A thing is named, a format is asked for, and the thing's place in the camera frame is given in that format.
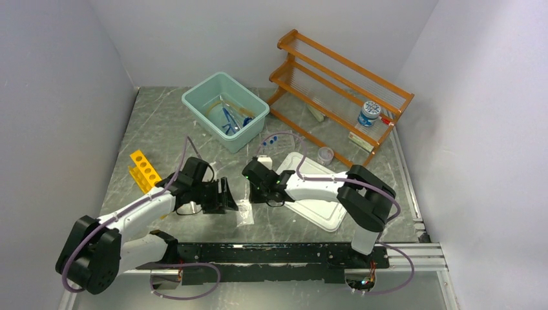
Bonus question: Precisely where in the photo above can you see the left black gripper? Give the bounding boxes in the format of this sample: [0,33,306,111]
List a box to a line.
[191,176,238,214]

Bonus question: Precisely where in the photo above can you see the small white plastic bag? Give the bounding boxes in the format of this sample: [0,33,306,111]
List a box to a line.
[237,199,255,227]

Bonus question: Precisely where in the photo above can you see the blue item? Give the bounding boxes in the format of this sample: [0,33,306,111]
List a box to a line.
[242,117,253,127]

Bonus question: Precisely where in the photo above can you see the blue safety glasses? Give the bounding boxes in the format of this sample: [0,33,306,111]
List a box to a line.
[222,107,242,136]

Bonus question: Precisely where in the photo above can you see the yellow rubber tubing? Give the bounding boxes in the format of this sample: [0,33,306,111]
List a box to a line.
[204,99,256,121]

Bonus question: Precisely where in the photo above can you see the metal crucible tongs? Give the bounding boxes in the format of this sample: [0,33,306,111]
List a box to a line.
[220,97,243,136]

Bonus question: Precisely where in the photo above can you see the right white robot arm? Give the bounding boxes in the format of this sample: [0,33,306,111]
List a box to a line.
[242,158,399,267]

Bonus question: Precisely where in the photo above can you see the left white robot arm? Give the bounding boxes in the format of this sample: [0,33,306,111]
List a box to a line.
[55,157,238,295]

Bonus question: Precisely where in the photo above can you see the clear round plastic container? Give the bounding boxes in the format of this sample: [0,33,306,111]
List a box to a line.
[317,147,334,166]

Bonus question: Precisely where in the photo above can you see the white plastic bin lid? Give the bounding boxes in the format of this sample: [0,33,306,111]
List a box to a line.
[276,152,346,233]

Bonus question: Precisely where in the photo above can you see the light green plastic bin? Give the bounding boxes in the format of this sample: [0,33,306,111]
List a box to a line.
[182,72,270,153]

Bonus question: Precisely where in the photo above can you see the yellow test tube rack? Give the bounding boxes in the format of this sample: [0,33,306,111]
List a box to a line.
[128,150,161,196]

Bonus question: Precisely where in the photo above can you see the white green small box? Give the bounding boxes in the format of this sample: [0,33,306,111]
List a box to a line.
[348,132,374,152]

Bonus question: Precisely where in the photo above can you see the orange wooden shelf rack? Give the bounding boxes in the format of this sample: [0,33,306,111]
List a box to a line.
[267,29,414,166]

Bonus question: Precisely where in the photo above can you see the blue white lidded jar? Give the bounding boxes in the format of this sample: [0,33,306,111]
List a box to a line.
[357,101,381,127]

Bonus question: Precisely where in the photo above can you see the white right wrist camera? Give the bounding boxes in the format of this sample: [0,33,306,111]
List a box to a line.
[257,155,273,169]

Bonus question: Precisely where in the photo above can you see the black mounting rail base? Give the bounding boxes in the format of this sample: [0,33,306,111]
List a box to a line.
[135,242,390,285]

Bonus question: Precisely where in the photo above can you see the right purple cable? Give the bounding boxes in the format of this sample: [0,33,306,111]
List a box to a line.
[255,131,416,297]

